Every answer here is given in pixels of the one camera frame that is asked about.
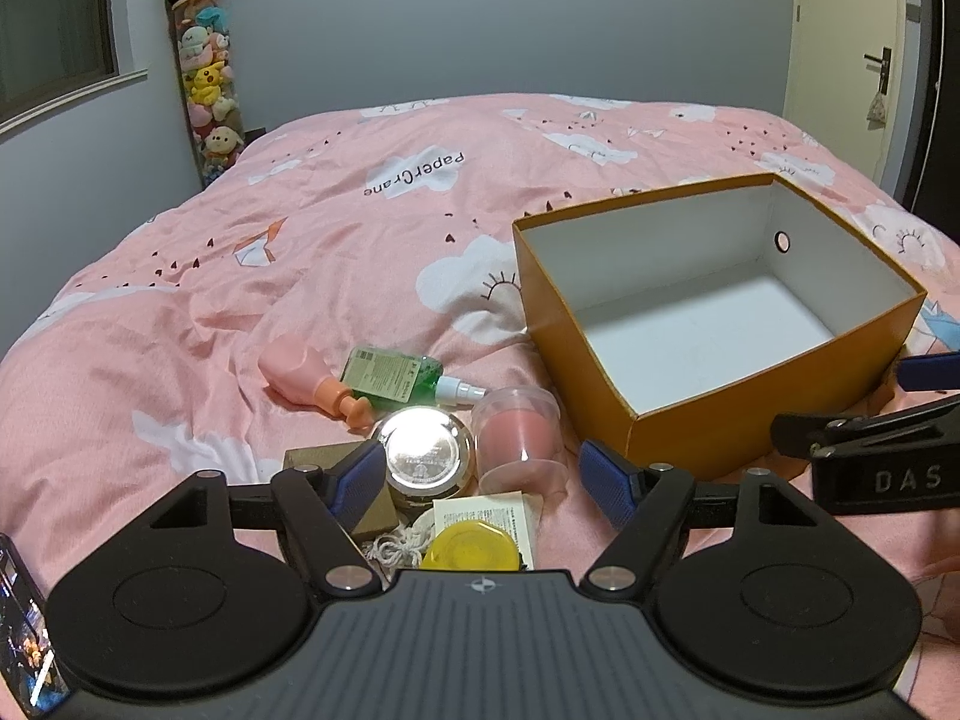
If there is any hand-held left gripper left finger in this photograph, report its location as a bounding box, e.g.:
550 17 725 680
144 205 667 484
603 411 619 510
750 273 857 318
150 441 388 596

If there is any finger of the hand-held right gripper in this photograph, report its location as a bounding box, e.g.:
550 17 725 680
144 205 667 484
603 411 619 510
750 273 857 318
895 350 960 393
770 394 960 462

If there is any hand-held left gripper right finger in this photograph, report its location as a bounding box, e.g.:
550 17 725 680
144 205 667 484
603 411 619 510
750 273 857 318
579 440 818 597

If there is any small gold box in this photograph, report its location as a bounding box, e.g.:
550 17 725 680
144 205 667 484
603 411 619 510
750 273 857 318
283 444 398 537

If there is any round gold jar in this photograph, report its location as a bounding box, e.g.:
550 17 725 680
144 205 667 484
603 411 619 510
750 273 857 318
371 406 477 518

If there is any orange cardboard box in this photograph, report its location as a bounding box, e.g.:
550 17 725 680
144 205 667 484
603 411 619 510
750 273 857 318
512 172 929 481

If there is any clear case with pink sponge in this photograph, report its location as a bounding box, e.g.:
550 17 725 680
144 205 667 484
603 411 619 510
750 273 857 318
471 386 567 496

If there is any green spray bottle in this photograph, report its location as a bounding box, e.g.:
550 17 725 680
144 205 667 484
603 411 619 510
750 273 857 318
340 345 488 402

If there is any pink pump bottle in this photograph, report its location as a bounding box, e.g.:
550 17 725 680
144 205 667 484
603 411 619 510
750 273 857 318
259 337 372 432

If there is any white printed carton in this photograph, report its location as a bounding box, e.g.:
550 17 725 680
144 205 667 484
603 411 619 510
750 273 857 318
431 491 542 571

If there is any pink printed blanket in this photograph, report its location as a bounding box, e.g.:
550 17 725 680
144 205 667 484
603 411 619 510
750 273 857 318
0 94 960 720

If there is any dark wardrobe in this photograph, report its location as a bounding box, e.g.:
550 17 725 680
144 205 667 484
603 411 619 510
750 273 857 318
904 0 960 241

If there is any cream door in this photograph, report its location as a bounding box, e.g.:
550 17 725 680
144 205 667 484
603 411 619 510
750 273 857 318
784 0 927 200

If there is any smartphone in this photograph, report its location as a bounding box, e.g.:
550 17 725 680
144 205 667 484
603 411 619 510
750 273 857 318
0 532 72 717

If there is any clear tube of plush toys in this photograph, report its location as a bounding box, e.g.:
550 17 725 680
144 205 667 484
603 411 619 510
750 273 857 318
165 0 248 188

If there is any window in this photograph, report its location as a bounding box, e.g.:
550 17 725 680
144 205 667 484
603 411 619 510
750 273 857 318
0 0 147 132

